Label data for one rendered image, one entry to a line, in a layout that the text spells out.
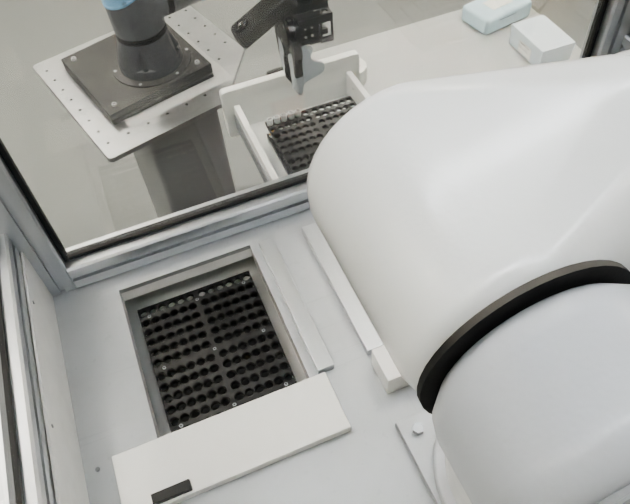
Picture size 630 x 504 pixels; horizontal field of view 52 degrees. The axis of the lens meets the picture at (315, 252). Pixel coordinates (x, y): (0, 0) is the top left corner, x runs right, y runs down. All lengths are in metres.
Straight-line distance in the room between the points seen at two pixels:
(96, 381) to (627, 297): 0.75
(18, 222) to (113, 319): 0.18
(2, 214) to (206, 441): 0.37
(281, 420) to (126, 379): 0.22
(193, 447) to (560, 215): 0.62
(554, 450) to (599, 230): 0.09
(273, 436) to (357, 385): 0.12
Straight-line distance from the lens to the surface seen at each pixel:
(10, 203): 0.87
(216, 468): 0.79
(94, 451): 0.85
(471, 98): 0.29
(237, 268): 1.08
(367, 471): 0.78
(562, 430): 0.21
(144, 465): 0.81
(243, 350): 0.92
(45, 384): 0.81
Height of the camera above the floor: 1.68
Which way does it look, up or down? 51 degrees down
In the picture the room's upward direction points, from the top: 6 degrees counter-clockwise
